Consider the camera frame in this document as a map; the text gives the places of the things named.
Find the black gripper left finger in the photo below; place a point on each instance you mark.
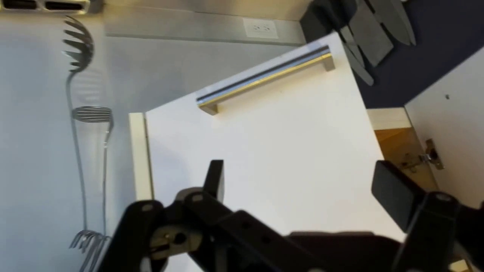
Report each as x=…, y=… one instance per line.
x=212, y=187

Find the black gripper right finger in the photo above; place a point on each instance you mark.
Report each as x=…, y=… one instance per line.
x=395, y=193

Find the white cabinet door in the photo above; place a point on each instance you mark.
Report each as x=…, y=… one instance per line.
x=451, y=116
x=298, y=153

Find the cabinet hinge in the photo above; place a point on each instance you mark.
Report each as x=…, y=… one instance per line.
x=429, y=156

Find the white wall outlet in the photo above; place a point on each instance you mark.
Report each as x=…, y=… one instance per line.
x=260, y=29

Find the silver cabinet door handle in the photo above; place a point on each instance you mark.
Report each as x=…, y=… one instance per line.
x=272, y=70

